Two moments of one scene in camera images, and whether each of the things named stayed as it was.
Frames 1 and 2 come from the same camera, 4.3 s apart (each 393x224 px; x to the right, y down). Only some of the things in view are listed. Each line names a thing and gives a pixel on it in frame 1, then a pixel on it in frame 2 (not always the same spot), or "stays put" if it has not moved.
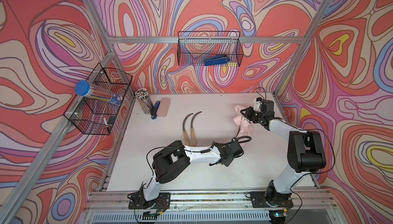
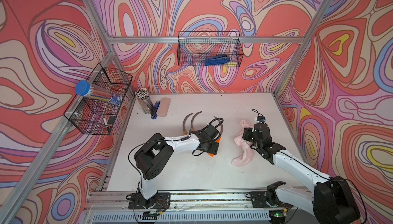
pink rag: [245, 126] -> [248, 155]
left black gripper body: [230, 161] -> [212, 147]
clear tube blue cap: [83, 88] stays put
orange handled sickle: [237, 133] -> [219, 138]
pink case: [164, 107] stays put
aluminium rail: [309, 207] stays put
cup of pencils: [144, 100] stays put
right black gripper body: [254, 115] -> [249, 136]
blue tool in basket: [219, 59] stays put
